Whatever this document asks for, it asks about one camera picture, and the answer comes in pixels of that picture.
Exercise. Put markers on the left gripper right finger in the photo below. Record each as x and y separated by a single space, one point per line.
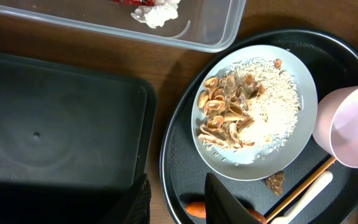
222 207

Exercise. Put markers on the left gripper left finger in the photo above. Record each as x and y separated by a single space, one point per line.
133 207

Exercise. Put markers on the pink bowl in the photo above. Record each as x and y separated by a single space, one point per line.
336 128

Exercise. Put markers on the white tissue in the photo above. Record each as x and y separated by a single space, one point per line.
156 15

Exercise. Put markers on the red snack wrapper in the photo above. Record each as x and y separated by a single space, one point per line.
136 2

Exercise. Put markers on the orange carrot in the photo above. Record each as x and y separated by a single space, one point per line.
198 209

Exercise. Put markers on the brown food chunk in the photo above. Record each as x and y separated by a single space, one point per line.
275 182

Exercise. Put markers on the white plastic fork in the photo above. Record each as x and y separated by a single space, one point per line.
315 188

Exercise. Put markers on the black rectangular tray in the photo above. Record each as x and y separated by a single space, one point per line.
72 141

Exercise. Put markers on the grey plate with rice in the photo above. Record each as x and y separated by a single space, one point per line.
253 112

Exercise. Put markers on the wooden chopstick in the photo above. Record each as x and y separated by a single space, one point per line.
301 188

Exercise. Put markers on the clear plastic bin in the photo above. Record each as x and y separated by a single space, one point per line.
207 26

